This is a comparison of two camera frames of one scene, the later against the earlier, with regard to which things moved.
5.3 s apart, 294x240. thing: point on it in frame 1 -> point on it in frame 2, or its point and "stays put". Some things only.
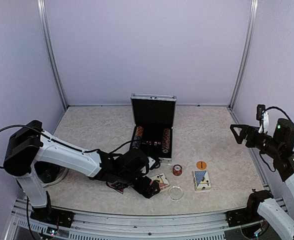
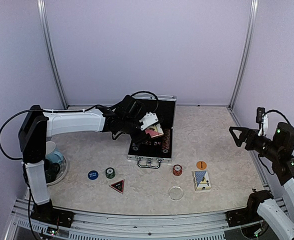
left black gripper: x=150 y=193 -> x=139 y=139
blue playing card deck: x=201 y=180 stays put
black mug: x=46 y=171 stays put
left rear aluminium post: x=42 y=13 stays put
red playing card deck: x=161 y=178 -> x=155 y=131
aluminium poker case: x=154 y=116 stays put
